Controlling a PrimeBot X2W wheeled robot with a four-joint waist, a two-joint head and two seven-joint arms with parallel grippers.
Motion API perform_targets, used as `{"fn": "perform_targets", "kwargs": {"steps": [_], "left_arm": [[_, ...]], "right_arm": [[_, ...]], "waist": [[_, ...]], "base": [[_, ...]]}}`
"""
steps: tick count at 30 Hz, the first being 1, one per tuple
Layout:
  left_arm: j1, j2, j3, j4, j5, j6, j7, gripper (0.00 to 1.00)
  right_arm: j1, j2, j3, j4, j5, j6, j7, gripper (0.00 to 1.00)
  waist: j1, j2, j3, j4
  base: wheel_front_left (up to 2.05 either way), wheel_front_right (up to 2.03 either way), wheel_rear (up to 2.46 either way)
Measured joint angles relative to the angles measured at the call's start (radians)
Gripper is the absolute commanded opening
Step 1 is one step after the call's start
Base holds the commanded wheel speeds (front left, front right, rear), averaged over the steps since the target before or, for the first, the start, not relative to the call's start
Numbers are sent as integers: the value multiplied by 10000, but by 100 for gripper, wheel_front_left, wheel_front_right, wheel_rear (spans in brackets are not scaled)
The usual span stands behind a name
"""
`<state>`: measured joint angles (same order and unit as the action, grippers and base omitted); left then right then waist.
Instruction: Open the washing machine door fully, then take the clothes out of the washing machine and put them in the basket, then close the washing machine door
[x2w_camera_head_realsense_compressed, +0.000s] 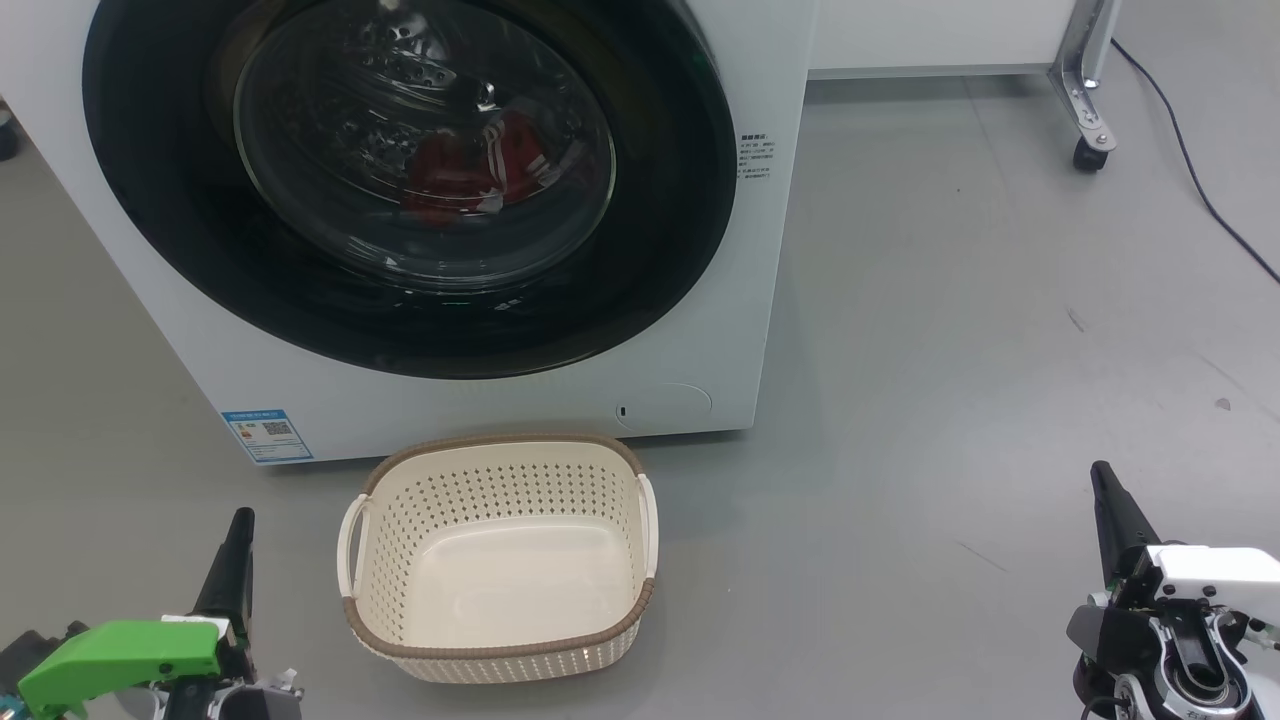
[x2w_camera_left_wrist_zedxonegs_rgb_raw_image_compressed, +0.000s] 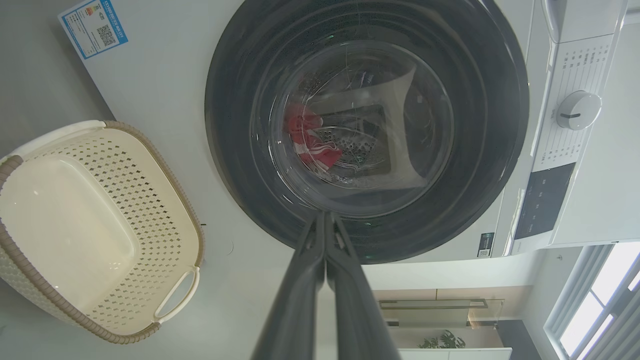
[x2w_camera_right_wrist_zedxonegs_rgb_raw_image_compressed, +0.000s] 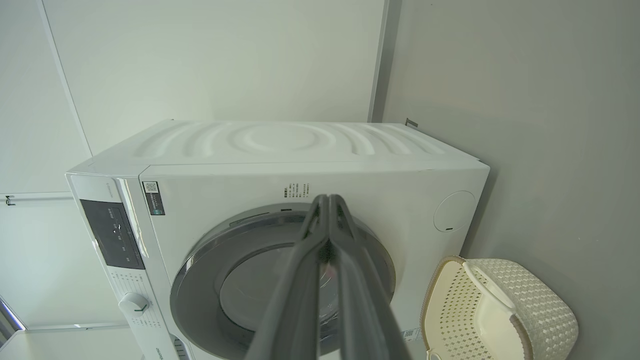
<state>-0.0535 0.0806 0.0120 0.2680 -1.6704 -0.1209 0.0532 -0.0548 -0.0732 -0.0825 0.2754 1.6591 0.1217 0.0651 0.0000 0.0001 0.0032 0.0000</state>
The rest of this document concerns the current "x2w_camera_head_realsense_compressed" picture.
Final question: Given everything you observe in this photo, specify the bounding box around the cream perforated laundry basket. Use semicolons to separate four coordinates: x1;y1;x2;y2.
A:
337;433;659;685

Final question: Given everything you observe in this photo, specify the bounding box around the white cabinet panel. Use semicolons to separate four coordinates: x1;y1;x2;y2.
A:
808;0;1086;80

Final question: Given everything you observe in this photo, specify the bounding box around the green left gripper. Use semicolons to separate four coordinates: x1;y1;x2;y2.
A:
18;508;303;720

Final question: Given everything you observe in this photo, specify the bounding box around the black floor cable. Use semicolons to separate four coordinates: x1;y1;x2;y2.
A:
1110;38;1280;286

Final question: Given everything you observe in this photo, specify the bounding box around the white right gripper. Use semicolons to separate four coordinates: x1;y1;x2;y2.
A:
1065;460;1280;720

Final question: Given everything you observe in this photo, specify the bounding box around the metal frame leg with caster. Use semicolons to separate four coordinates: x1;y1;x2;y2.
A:
1048;0;1121;173

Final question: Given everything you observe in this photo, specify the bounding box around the red garment with white trim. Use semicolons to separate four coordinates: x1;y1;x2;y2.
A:
400;110;553;227

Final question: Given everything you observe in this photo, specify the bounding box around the white front-load washing machine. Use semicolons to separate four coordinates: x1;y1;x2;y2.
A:
0;0;821;467

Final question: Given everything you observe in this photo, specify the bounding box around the stainless steel washing machine drum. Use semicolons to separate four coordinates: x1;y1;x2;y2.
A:
240;0;613;286

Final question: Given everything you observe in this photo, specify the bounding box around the blue energy label sticker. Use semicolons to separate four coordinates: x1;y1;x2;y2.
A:
221;407;314;467

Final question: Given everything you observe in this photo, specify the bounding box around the round black glass washer door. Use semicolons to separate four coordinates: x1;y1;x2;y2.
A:
82;0;739;381

